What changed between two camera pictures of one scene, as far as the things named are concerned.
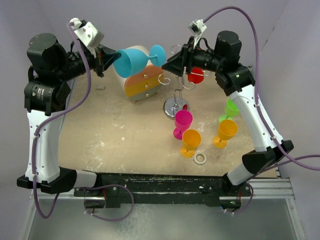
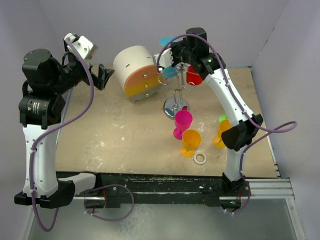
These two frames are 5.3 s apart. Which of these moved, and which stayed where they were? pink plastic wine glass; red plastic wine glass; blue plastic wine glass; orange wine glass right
Moved: blue plastic wine glass
Stayed: orange wine glass right; pink plastic wine glass; red plastic wine glass
